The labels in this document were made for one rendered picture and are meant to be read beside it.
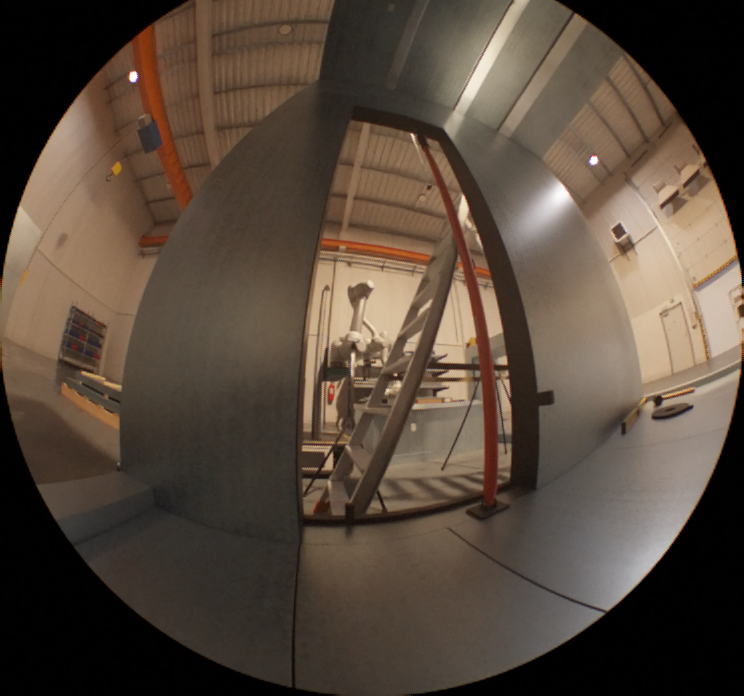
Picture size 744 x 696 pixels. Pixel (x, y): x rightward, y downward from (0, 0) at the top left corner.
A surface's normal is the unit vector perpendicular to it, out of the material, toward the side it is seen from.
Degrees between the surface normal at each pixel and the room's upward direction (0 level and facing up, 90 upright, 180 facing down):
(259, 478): 90
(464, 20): 180
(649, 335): 90
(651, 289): 90
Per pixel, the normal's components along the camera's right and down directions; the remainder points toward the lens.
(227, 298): 0.22, -0.34
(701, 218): -0.97, -0.09
